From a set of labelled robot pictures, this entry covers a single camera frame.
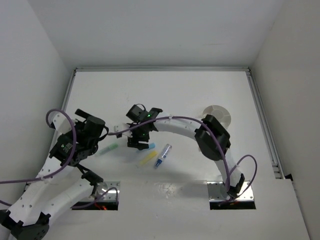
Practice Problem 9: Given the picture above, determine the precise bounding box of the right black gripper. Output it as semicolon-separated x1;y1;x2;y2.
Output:
127;122;151;149

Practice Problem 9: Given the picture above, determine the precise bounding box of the blue highlighter pen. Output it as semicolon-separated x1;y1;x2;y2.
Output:
148;143;156;149

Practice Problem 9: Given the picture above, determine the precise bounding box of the green highlighter pen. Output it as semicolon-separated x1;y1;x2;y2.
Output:
96;143;119;156

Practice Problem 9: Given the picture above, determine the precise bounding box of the white round divided container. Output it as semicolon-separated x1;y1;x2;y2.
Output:
202;105;232;130

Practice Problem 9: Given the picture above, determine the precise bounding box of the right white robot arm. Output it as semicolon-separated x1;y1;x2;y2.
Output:
126;104;245;198

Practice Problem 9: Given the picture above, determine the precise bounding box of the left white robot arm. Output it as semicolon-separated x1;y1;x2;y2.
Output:
0;109;108;240

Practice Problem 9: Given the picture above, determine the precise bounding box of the yellow highlighter pen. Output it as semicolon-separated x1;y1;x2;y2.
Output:
136;150;158;168

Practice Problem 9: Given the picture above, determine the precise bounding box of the clear glue stick blue cap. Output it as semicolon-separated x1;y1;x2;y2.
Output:
154;144;172;169

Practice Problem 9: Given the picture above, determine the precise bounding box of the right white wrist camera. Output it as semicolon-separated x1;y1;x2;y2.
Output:
113;123;133;138

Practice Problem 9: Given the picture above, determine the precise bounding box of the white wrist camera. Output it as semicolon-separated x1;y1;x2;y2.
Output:
113;123;133;138
51;112;75;134

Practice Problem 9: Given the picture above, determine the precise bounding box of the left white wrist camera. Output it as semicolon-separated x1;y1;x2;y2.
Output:
51;112;75;134

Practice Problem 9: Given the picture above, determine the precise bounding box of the aluminium frame rail left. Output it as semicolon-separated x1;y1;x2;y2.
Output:
40;70;77;181

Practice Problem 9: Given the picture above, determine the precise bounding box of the aluminium frame rail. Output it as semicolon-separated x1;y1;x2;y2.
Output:
40;70;77;181
74;66;250;72
246;69;286;179

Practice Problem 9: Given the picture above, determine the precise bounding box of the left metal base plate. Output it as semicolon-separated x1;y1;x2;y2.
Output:
94;181;120;203

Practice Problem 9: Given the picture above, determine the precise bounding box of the metal base plate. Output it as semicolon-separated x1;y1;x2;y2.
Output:
94;181;120;203
207;181;254;203

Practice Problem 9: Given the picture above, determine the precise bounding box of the aluminium frame rail back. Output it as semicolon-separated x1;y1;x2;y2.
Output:
74;66;250;72

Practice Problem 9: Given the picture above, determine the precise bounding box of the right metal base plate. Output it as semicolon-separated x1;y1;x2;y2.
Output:
207;181;254;203

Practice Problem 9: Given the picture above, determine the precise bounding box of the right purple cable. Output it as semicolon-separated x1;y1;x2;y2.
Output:
107;115;258;203

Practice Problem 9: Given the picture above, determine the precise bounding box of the aluminium frame rail right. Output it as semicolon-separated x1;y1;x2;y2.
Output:
246;69;286;179

